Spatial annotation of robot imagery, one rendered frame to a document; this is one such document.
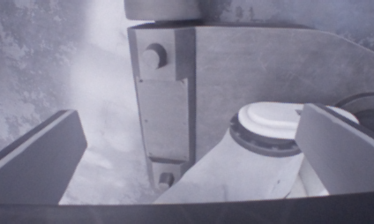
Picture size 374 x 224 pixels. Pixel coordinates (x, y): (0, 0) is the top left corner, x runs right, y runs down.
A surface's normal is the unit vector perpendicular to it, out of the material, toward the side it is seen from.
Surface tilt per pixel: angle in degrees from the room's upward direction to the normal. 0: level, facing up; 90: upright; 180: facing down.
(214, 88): 0
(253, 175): 90
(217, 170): 90
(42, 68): 0
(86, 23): 0
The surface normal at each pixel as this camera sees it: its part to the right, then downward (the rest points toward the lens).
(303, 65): -0.18, 0.47
